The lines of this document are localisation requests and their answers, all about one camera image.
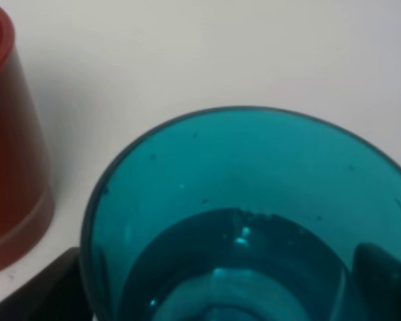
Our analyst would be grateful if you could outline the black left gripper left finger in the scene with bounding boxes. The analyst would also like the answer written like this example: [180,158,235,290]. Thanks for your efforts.
[0,247,90,321]

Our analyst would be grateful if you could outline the red plastic cup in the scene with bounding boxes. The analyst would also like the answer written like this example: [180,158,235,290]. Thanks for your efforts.
[0,8,53,271]

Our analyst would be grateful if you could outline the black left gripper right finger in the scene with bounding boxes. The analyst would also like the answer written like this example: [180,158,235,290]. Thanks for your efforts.
[352,243,401,320]

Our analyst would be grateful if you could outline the teal translucent cup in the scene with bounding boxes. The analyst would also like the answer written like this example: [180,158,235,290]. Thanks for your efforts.
[80,106,401,320]

